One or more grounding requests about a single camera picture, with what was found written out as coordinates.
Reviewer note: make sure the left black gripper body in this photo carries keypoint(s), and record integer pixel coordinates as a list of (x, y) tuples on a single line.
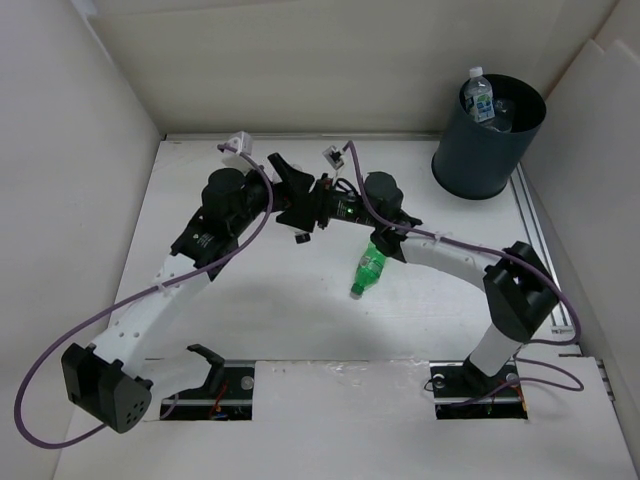
[(257, 202)]

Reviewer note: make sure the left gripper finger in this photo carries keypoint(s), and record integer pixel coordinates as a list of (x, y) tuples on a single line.
[(299, 213), (291, 182)]

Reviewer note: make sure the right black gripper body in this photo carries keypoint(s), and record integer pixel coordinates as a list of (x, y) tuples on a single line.
[(348, 205)]

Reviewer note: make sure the green plastic bottle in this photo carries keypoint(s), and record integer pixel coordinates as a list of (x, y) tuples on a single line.
[(369, 270)]

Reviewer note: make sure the blue green label water bottle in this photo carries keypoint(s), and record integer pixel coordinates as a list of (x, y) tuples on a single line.
[(478, 96)]

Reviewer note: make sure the clear unlabelled plastic bottle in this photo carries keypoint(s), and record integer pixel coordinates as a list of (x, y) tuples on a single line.
[(504, 114)]

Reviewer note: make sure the small black cap bottle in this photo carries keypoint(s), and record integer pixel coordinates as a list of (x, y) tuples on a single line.
[(302, 237)]

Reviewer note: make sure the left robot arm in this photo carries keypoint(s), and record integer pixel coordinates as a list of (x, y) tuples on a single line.
[(112, 378)]

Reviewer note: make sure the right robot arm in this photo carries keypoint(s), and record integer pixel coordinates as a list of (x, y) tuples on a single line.
[(518, 289)]

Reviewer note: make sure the dark blue round bin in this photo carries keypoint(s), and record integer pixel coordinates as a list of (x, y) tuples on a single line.
[(474, 162)]

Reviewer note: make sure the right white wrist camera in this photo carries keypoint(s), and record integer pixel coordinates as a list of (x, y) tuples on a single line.
[(334, 157)]

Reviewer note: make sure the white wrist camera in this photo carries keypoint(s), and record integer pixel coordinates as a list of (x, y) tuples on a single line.
[(334, 157), (233, 149)]

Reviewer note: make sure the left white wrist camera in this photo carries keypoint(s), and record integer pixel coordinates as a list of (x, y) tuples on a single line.
[(233, 149)]

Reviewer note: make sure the aluminium rail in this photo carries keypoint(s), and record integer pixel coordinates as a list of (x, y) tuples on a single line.
[(560, 322)]

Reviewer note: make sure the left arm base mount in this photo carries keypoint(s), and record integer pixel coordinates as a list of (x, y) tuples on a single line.
[(225, 395)]

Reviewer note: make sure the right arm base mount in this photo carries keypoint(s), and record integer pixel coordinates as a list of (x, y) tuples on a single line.
[(461, 393)]

